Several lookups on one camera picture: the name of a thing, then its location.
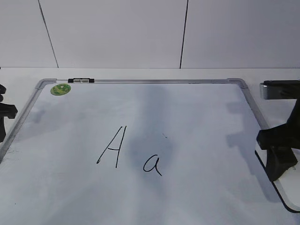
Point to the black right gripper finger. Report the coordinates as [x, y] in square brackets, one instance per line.
[279, 159]

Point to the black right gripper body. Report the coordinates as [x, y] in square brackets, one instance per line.
[285, 135]

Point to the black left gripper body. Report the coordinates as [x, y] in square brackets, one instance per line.
[6, 110]

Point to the white board eraser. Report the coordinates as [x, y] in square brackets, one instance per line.
[287, 186]

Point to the round green magnet sticker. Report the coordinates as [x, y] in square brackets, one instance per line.
[60, 89]

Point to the black marker clip holder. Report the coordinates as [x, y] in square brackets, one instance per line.
[81, 80]

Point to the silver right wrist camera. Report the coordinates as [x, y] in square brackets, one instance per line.
[280, 89]

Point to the white board with aluminium frame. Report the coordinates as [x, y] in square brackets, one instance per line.
[138, 153]

